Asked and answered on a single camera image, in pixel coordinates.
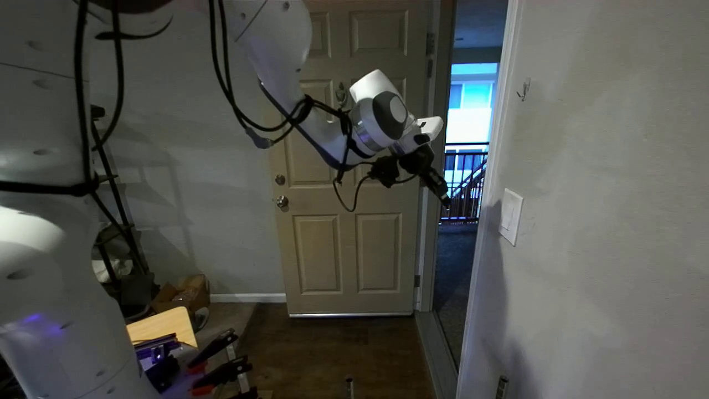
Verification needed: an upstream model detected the black folding stand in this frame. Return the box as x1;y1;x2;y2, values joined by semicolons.
135;330;259;399

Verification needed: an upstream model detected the round door knob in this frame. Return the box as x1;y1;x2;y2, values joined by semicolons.
277;194;290;213

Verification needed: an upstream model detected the door knocker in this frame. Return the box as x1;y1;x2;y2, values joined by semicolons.
335;81;347;103

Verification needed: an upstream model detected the beige panelled door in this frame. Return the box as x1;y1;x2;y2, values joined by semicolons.
238;0;442;317

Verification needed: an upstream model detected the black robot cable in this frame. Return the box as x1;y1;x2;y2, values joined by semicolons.
0;0;416;296

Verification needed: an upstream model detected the round fan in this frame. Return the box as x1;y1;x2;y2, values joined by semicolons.
91;227;143;301

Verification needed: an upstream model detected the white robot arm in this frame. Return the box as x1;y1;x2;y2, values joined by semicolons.
0;0;442;399

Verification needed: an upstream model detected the black balcony railing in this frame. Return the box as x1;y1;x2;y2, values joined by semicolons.
440;142;489;221

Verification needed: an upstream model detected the brown bag on floor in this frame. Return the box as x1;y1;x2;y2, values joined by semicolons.
152;275;211;314

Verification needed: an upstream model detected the white wall light switch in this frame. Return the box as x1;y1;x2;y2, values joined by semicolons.
499;188;522;243

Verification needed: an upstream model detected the small metal floor post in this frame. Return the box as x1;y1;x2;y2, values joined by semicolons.
345;376;355;399

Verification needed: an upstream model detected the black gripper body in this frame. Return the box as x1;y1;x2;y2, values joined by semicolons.
399;147;434;178

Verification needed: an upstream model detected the tan cardboard box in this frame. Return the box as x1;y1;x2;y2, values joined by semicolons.
126;305;197;348

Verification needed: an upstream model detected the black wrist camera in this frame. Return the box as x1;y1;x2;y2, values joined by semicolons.
370;157;399;188

